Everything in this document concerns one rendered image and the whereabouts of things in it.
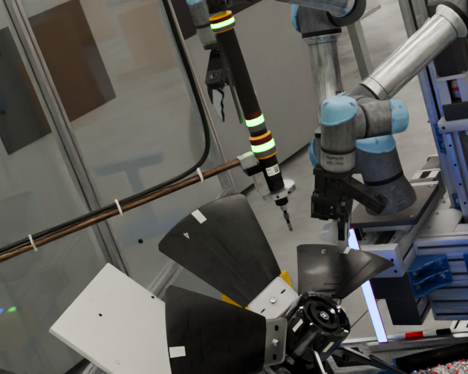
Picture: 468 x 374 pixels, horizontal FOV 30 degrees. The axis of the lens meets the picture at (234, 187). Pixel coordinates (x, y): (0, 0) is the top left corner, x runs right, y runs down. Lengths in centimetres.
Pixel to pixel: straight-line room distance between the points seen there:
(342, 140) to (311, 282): 32
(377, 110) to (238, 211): 36
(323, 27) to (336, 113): 72
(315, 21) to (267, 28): 376
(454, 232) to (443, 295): 20
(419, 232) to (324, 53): 59
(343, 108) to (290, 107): 457
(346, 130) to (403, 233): 72
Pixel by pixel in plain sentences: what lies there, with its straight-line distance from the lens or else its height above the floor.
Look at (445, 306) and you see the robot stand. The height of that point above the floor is 73.
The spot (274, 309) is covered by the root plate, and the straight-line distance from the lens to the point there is 174.
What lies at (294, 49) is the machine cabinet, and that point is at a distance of 647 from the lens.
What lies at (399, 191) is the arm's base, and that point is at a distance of 249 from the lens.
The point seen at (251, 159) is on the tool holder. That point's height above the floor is 154.
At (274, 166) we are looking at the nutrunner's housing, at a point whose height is 151.
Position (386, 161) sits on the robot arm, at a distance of 246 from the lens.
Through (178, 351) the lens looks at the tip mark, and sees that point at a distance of 150.
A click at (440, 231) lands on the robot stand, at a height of 95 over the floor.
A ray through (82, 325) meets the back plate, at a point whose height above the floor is 133.
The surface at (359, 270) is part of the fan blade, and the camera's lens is 192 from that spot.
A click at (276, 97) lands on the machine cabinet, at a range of 627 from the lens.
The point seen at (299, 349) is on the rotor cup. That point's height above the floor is 119.
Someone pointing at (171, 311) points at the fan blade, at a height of 140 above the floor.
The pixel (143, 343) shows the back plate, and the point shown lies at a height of 124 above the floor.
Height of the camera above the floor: 204
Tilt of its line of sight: 19 degrees down
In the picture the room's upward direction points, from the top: 19 degrees counter-clockwise
